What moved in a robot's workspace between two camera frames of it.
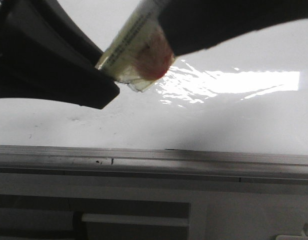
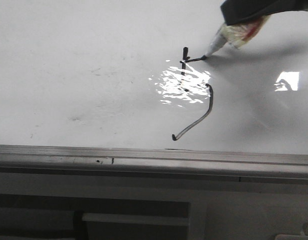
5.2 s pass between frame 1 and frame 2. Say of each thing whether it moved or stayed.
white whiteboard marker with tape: moved
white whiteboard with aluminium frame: stayed
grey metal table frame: stayed
